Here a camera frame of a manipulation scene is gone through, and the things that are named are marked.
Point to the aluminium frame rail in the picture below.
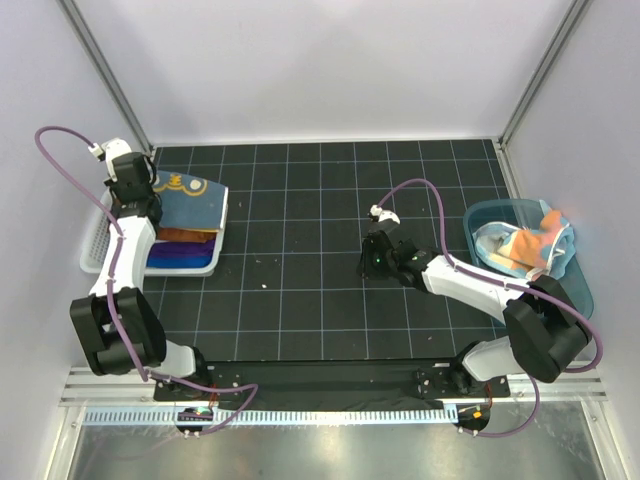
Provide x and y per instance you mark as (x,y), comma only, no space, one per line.
(83,388)

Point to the purple folded towel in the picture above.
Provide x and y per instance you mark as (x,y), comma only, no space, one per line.
(166,250)

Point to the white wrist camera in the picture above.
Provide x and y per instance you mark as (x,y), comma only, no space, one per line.
(382,217)
(108,152)

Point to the multicolour striped towel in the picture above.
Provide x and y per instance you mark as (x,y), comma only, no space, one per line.
(543,245)

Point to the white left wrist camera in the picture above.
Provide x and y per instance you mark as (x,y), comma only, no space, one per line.
(108,152)

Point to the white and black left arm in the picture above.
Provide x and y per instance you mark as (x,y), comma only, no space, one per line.
(116,326)

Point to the blue plastic basin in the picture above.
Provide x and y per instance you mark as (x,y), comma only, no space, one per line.
(573,282)

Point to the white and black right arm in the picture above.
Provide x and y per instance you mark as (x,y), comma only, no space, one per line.
(543,333)

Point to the brown towel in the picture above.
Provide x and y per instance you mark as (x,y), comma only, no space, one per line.
(176,235)

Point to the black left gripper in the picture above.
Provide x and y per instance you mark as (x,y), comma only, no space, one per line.
(113,188)

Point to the yellow and blue cat towel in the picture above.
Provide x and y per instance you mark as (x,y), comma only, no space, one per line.
(190,202)

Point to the blue folded towel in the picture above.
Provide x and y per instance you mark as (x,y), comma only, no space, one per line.
(188,262)

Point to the white plastic basket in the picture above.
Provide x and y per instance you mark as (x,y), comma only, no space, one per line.
(96,241)

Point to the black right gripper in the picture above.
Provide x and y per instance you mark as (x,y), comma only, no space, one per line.
(365,268)

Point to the white slotted cable duct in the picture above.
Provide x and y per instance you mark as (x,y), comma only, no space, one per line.
(181,415)

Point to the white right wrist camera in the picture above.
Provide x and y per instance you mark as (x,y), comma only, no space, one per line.
(382,217)

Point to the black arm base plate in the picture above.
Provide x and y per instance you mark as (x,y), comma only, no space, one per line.
(392,385)

